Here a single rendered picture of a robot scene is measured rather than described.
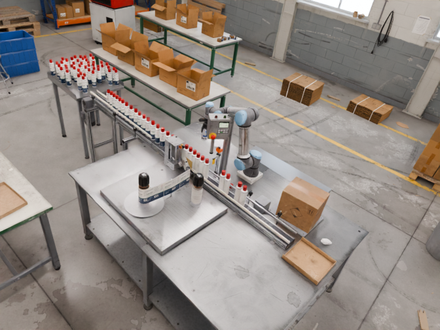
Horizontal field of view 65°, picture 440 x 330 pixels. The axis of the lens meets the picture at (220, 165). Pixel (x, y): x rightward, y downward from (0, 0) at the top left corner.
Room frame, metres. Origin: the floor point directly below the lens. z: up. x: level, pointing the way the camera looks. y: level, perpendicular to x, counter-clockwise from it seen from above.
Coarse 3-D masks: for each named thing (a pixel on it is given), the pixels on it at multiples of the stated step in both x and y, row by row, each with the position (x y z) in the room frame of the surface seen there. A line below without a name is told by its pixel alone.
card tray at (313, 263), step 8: (304, 240) 1.80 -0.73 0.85; (296, 248) 1.72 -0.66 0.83; (304, 248) 1.74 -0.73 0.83; (312, 248) 1.75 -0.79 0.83; (288, 256) 1.64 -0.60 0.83; (296, 256) 1.65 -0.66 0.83; (304, 256) 1.66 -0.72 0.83; (312, 256) 1.67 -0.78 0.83; (320, 256) 1.68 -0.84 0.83; (328, 256) 1.67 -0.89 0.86; (296, 264) 1.58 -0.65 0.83; (304, 264) 1.59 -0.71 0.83; (312, 264) 1.60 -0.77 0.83; (320, 264) 1.61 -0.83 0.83; (328, 264) 1.62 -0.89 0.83; (304, 272) 1.50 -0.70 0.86; (312, 272) 1.53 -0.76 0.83; (320, 272) 1.54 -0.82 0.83; (312, 280) 1.45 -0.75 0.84; (320, 280) 1.47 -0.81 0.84
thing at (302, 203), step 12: (300, 180) 2.19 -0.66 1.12; (288, 192) 2.01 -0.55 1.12; (300, 192) 2.03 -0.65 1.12; (312, 192) 2.06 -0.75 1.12; (324, 192) 2.08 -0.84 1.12; (288, 204) 1.99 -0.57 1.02; (300, 204) 1.95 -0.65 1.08; (312, 204) 1.92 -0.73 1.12; (324, 204) 2.03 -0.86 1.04; (288, 216) 1.97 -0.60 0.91; (300, 216) 1.93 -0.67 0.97; (312, 216) 1.88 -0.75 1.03; (300, 228) 1.91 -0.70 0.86
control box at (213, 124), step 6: (210, 114) 2.40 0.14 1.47; (216, 114) 2.42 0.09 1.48; (222, 114) 2.43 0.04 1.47; (228, 114) 2.45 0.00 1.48; (210, 120) 2.33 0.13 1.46; (216, 120) 2.33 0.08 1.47; (222, 120) 2.35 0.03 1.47; (228, 120) 2.36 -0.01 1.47; (210, 126) 2.32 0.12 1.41; (216, 126) 2.33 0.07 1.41; (210, 132) 2.32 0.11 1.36; (216, 132) 2.34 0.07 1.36; (228, 132) 2.36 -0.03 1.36; (210, 138) 2.32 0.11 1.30; (216, 138) 2.34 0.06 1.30; (222, 138) 2.35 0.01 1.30
